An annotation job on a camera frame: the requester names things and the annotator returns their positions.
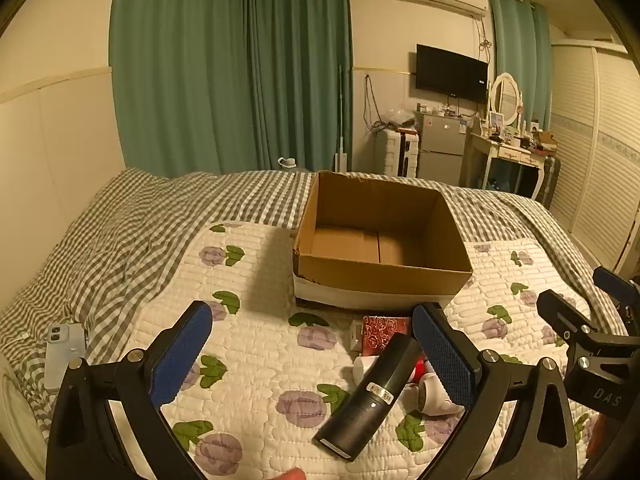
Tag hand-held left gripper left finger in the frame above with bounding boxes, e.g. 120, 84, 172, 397
46, 301, 213, 480

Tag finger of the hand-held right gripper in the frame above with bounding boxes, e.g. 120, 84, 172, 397
593, 266, 640, 334
536, 288, 602, 352

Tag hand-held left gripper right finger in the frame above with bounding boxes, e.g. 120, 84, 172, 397
411, 303, 587, 480

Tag white round jar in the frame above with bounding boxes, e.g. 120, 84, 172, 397
412, 372, 466, 417

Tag red patterned small box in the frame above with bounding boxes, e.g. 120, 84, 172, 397
361, 315, 413, 358

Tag white bottle with red cap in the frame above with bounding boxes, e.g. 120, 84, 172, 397
352, 354, 428, 385

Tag black spray can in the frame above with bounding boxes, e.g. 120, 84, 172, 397
312, 332, 423, 462

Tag cardboard box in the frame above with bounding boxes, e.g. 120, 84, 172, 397
292, 170, 474, 311

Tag white floral quilt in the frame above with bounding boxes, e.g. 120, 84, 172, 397
107, 220, 616, 480

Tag phone in light blue case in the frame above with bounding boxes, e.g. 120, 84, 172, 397
46, 322, 87, 391

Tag dark suitcase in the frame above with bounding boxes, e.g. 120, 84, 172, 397
542, 155, 562, 211

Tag grey checked bed sheet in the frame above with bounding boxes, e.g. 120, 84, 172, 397
0, 167, 626, 411

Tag white louvred wardrobe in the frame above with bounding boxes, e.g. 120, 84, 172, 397
550, 37, 640, 271

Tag white dressing table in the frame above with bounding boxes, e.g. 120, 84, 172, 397
462, 132, 556, 201

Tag white suitcase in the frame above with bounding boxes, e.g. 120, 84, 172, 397
375, 129, 421, 178

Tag grey two-door fridge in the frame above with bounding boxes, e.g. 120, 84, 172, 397
417, 111, 473, 186

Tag white oval mirror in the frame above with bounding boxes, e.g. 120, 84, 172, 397
489, 73, 522, 127

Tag white flat mop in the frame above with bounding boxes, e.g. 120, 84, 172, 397
332, 65, 351, 172

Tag narrow green curtain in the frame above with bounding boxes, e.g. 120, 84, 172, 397
489, 0, 554, 133

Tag wide green curtain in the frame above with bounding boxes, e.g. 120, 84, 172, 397
109, 0, 248, 176

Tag green corner curtain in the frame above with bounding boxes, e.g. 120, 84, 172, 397
242, 0, 354, 173

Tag hanging wall cables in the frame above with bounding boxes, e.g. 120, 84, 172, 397
364, 74, 383, 135

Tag black wall television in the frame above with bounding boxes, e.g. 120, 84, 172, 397
416, 44, 489, 103

